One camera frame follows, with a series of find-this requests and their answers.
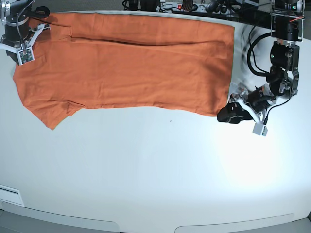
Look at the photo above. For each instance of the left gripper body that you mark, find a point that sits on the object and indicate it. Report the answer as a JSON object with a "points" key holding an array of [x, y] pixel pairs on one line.
{"points": [[256, 102]]}

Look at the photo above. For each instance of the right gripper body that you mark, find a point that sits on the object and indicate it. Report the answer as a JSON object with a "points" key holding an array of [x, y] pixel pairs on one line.
{"points": [[21, 36]]}

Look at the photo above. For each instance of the orange T-shirt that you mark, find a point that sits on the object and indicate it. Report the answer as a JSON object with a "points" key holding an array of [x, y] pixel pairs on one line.
{"points": [[92, 61]]}

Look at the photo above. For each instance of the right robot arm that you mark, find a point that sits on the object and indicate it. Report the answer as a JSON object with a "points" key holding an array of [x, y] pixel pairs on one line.
{"points": [[15, 16]]}

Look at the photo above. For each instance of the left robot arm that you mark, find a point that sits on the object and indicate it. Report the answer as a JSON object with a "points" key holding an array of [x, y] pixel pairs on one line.
{"points": [[282, 80]]}

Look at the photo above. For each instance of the white power strip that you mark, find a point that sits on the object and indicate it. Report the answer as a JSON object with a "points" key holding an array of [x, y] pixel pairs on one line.
{"points": [[203, 6]]}

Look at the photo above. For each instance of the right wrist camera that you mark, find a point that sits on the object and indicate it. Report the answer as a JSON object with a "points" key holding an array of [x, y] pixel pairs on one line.
{"points": [[25, 56]]}

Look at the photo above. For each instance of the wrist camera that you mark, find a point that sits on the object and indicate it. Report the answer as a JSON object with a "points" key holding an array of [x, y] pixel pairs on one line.
{"points": [[260, 129], [25, 56]]}

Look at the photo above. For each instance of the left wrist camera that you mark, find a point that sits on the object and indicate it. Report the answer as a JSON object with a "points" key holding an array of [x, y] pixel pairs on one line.
{"points": [[260, 129]]}

